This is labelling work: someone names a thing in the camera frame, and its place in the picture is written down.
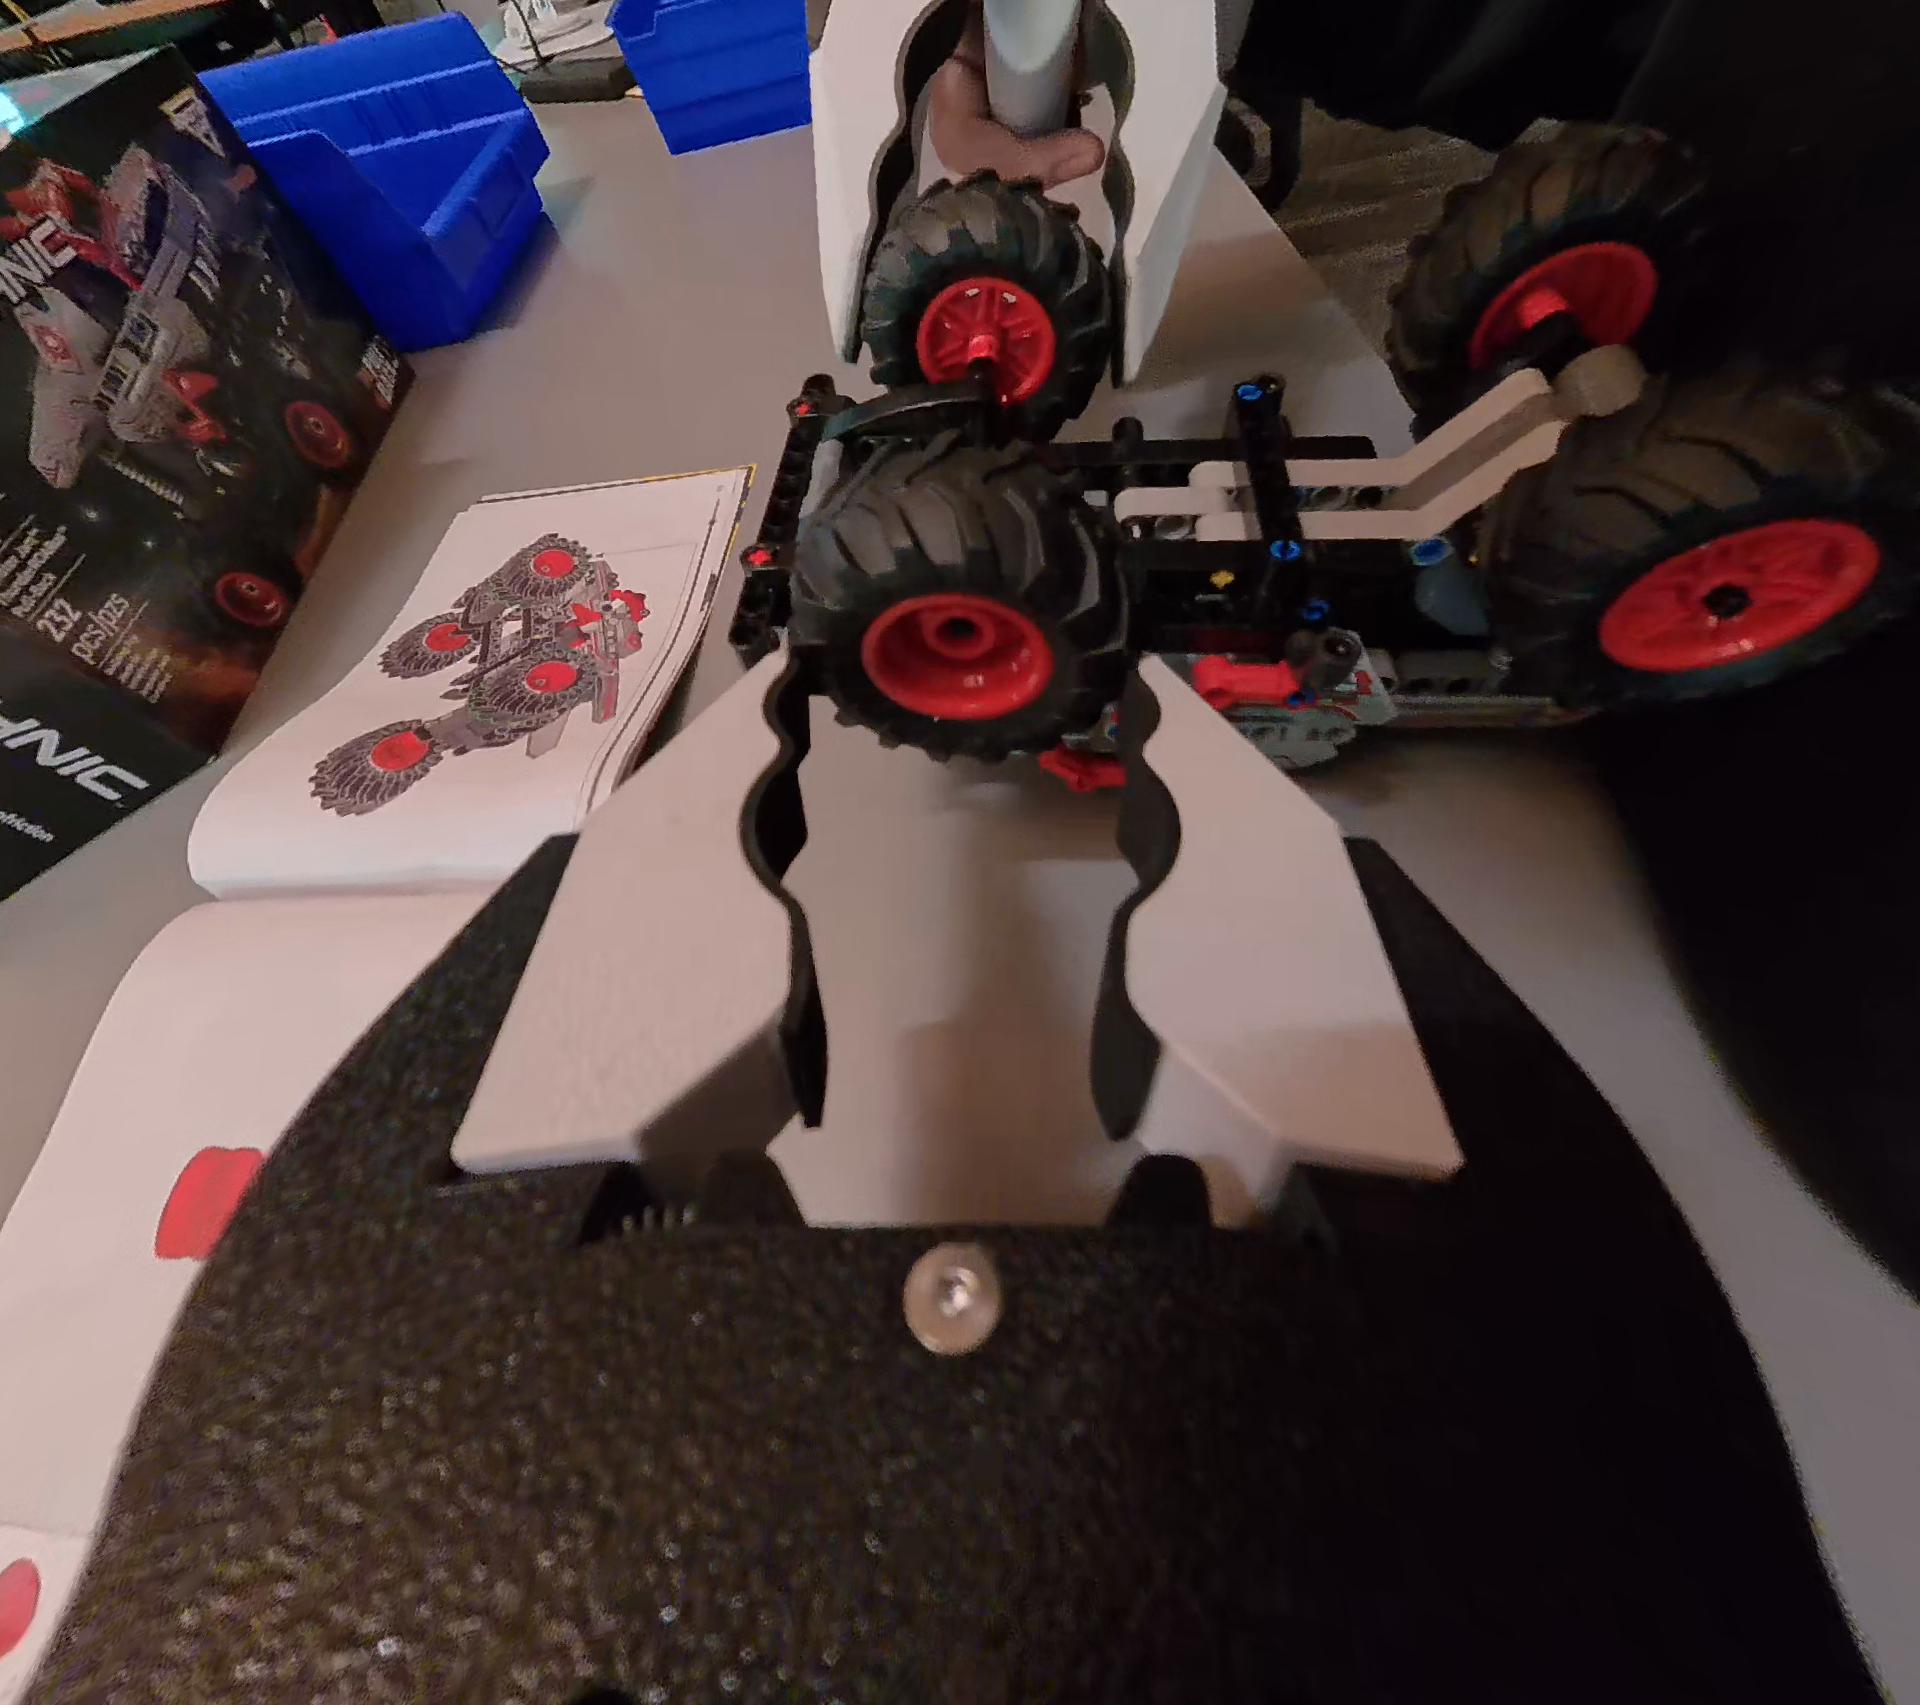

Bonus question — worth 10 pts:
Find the small black wheel red hub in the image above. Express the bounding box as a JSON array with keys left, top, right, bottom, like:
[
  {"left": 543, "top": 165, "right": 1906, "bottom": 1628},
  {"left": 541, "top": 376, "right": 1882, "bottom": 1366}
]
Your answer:
[
  {"left": 788, "top": 445, "right": 1130, "bottom": 764},
  {"left": 863, "top": 173, "right": 1116, "bottom": 434}
]

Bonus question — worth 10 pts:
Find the black toy set box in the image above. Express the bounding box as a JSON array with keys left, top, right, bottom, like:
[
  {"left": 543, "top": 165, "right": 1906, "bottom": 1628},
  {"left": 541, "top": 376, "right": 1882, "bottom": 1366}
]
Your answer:
[{"left": 0, "top": 46, "right": 415, "bottom": 904}]

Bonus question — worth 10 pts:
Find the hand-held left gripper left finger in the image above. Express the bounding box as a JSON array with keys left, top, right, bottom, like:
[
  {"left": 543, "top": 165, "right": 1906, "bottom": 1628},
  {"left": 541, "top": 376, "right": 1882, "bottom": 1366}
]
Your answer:
[{"left": 450, "top": 653, "right": 830, "bottom": 1227}]

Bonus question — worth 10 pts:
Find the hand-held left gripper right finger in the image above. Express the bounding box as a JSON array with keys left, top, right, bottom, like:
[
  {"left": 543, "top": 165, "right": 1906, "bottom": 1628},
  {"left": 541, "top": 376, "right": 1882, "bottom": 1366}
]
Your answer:
[{"left": 1088, "top": 654, "right": 1465, "bottom": 1232}]

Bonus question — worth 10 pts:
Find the open instruction booklet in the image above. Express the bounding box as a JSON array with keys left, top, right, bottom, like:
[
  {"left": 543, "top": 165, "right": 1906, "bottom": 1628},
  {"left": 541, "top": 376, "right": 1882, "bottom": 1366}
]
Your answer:
[{"left": 0, "top": 467, "right": 761, "bottom": 1664}]

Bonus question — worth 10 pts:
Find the grey desk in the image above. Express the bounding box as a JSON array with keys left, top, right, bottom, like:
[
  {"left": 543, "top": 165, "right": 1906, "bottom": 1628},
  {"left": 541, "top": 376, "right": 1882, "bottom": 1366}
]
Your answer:
[{"left": 0, "top": 62, "right": 1920, "bottom": 1664}]

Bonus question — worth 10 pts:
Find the blue bin with marker tag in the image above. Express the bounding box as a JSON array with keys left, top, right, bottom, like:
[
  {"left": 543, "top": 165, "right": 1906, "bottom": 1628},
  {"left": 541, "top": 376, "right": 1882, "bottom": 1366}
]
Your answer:
[{"left": 607, "top": 0, "right": 820, "bottom": 156}]

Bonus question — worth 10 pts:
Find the person's right hand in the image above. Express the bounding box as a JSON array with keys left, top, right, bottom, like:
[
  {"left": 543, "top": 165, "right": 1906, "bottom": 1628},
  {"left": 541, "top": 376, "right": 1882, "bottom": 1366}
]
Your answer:
[{"left": 919, "top": 62, "right": 1110, "bottom": 188}]

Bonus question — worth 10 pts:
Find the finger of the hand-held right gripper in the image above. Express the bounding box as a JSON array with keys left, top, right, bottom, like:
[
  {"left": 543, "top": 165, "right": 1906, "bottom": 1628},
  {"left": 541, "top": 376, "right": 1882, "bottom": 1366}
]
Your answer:
[
  {"left": 1086, "top": 0, "right": 1232, "bottom": 390},
  {"left": 810, "top": 0, "right": 970, "bottom": 366}
]

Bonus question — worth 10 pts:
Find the toy brick monster truck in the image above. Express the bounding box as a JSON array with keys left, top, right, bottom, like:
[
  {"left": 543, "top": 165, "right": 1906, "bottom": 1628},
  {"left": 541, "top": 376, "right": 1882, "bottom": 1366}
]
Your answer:
[{"left": 735, "top": 119, "right": 1920, "bottom": 794}]

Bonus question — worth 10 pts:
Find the blue storage bin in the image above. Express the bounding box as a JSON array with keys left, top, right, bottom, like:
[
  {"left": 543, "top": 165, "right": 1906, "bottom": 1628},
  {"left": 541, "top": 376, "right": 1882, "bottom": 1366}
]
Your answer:
[{"left": 198, "top": 12, "right": 555, "bottom": 354}]

